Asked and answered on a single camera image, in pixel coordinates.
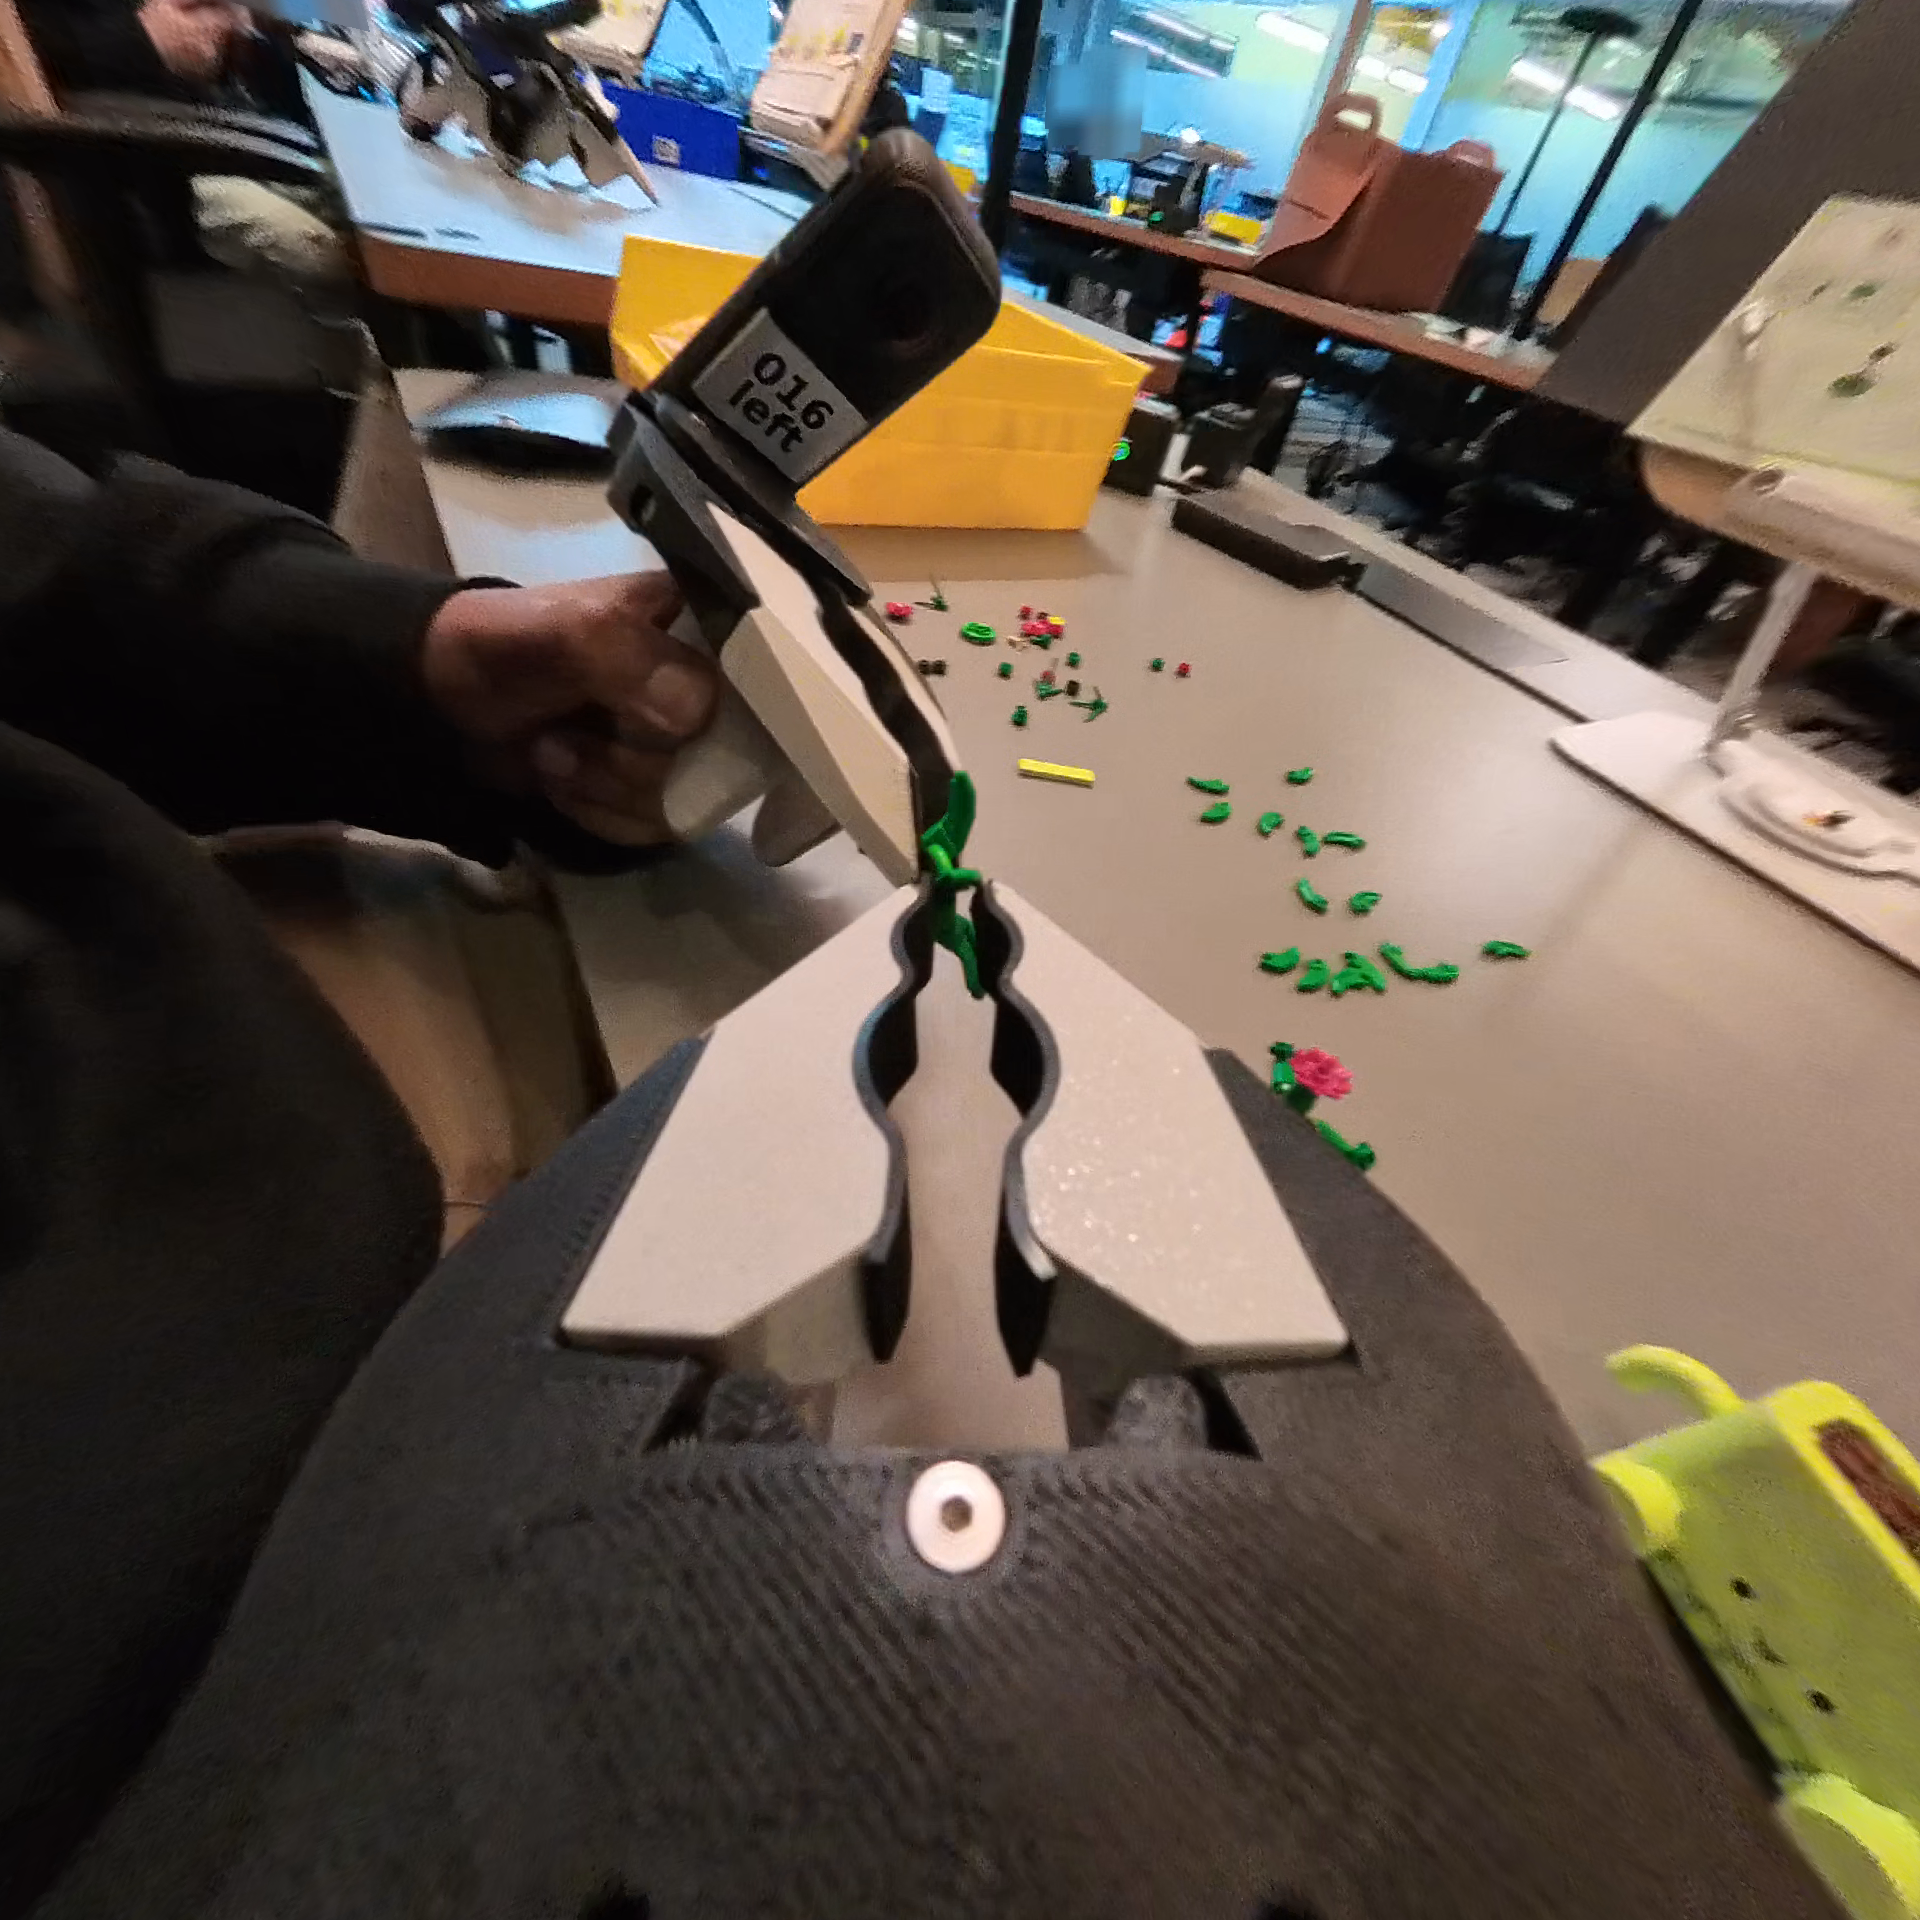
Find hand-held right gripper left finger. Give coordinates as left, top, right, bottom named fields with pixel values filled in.
left=560, top=880, right=950, bottom=1389

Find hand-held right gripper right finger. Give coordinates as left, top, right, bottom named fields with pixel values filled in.
left=969, top=880, right=1356, bottom=1380

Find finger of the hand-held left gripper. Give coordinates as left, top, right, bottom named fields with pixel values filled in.
left=815, top=577, right=965, bottom=798
left=720, top=511, right=944, bottom=893

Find green star-shaped toy stem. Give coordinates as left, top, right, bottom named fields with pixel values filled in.
left=915, top=767, right=993, bottom=998

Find person's left forearm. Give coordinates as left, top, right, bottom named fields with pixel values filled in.
left=0, top=426, right=519, bottom=856

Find person's left hand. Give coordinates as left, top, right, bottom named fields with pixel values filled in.
left=419, top=571, right=720, bottom=850

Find yellow plastic bin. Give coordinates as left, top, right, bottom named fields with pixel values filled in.
left=607, top=230, right=1159, bottom=532

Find tall instruction booklet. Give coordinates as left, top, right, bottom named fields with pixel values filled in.
left=746, top=0, right=914, bottom=155

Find blue storage box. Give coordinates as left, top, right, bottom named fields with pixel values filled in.
left=598, top=82, right=746, bottom=183

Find black pole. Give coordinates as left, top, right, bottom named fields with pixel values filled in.
left=978, top=0, right=1051, bottom=265

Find group of green toy leaves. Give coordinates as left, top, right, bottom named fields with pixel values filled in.
left=1186, top=760, right=1531, bottom=998

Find black oval object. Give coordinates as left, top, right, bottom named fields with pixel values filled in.
left=419, top=373, right=637, bottom=467

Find black and grey gadget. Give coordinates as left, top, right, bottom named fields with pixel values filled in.
left=392, top=0, right=663, bottom=202

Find dark flat board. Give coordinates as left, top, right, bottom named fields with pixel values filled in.
left=1169, top=493, right=1365, bottom=590

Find person's tan pants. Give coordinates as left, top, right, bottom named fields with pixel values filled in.
left=205, top=826, right=618, bottom=1246

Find wood-edged table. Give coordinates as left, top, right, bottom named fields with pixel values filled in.
left=299, top=58, right=842, bottom=339

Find black box device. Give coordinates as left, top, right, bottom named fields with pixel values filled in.
left=1186, top=373, right=1307, bottom=493

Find long wooden office desk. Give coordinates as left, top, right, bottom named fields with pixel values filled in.
left=1004, top=186, right=1561, bottom=392

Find brown paper bag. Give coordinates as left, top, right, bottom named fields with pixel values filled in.
left=1252, top=89, right=1504, bottom=312

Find person's black jacket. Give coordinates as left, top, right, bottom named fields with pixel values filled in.
left=0, top=720, right=453, bottom=1908

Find long dark strip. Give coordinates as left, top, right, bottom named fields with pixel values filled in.
left=1350, top=561, right=1567, bottom=679

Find white document stand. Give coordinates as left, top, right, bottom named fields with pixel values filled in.
left=1554, top=449, right=1920, bottom=960

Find black office chair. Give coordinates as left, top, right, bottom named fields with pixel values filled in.
left=0, top=89, right=377, bottom=439

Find lime green toy planter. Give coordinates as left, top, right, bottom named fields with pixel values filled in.
left=1591, top=1346, right=1920, bottom=1920

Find black floor lamp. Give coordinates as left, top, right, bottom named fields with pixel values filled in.
left=1496, top=0, right=1636, bottom=339

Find dark partition panel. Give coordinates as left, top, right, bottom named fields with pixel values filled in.
left=1531, top=0, right=1920, bottom=439

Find white instruction sheet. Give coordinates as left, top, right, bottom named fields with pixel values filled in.
left=1628, top=197, right=1920, bottom=493

